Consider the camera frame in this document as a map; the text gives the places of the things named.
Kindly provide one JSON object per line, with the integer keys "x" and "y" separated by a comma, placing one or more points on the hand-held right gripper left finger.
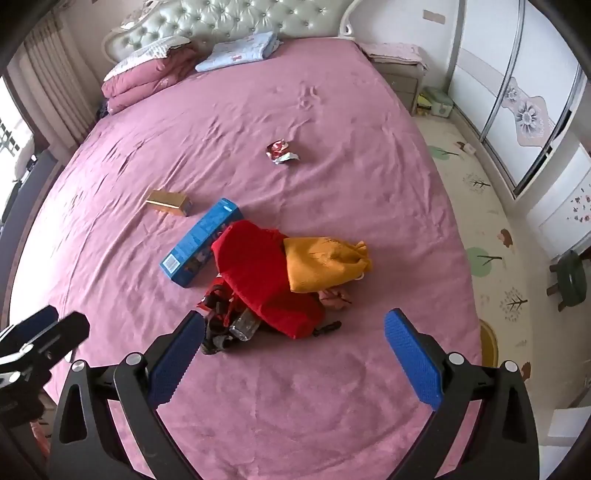
{"x": 178, "y": 360}

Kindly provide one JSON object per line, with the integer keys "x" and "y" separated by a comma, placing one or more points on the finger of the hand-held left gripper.
{"x": 62, "y": 333}
{"x": 32, "y": 321}

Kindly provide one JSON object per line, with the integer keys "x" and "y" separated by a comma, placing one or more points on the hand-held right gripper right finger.
{"x": 413, "y": 360}

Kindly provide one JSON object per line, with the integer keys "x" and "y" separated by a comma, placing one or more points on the red snack wrapper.
{"x": 217, "y": 295}

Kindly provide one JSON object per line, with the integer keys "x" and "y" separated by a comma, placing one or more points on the yellow container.
{"x": 489, "y": 344}

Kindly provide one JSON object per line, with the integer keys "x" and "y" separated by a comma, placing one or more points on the crumpled pink paper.
{"x": 333, "y": 299}

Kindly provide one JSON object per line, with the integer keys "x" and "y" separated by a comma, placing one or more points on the blue box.
{"x": 198, "y": 240}

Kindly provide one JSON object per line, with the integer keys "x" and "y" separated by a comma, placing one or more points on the yellow cloth bag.
{"x": 318, "y": 263}

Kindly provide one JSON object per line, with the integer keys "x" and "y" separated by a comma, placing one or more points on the tree print play mat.
{"x": 489, "y": 207}

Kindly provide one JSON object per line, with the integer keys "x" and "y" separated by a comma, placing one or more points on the green round stool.
{"x": 570, "y": 277}

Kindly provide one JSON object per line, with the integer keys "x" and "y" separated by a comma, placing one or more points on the window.
{"x": 11, "y": 129}

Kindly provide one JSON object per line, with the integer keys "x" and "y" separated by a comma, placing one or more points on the white cabinet with stickers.
{"x": 563, "y": 212}

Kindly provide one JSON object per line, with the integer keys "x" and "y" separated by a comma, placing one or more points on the small white object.
{"x": 466, "y": 147}

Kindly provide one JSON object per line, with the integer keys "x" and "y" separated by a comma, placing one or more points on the crumpled red silver wrapper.
{"x": 280, "y": 152}

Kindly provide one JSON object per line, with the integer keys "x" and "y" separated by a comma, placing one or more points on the beige curtain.
{"x": 60, "y": 78}

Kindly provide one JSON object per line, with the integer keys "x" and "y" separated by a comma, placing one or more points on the green storage box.
{"x": 436, "y": 104}

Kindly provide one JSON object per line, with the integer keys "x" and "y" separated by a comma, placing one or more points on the folded pink quilt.
{"x": 138, "y": 85}

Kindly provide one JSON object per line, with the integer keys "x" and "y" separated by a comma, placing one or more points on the grey nightstand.
{"x": 401, "y": 83}

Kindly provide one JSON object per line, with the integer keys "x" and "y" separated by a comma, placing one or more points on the white sliding door wardrobe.
{"x": 521, "y": 83}

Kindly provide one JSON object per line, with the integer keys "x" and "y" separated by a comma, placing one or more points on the pink cloth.
{"x": 392, "y": 50}

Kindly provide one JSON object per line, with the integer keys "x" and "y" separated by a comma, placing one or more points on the folded light blue blanket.
{"x": 235, "y": 50}

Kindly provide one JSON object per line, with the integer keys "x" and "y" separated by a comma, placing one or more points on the tufted pale green headboard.
{"x": 231, "y": 18}

